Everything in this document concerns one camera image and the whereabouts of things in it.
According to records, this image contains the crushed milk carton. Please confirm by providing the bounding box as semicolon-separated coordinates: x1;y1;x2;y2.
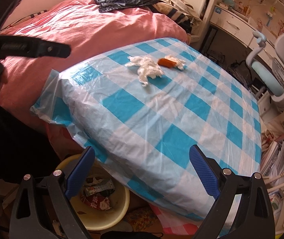
83;177;115;197

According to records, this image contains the white tissue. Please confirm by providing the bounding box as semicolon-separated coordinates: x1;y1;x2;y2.
125;56;164;87
165;55;186;71

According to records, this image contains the red snack bag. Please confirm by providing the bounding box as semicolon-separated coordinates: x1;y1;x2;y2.
80;194;111;211

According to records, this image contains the yellow trash bin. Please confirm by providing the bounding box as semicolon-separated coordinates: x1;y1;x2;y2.
70;161;130;231

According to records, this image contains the white paper tote bag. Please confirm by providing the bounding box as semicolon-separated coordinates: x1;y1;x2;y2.
263;112;284;139

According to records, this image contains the blue checkered plastic tablecloth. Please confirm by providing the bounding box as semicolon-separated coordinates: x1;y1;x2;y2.
31;38;261;221

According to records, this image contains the pink bed quilt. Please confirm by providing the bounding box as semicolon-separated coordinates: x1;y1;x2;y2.
0;0;188;130

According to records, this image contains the grey blue office chair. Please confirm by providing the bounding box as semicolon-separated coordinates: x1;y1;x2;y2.
246;31;284;111

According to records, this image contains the white desk with drawers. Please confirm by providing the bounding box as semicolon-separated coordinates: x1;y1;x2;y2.
210;4;277;63

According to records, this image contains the striped beige clothing pile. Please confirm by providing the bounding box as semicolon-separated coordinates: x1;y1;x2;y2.
150;0;202;35

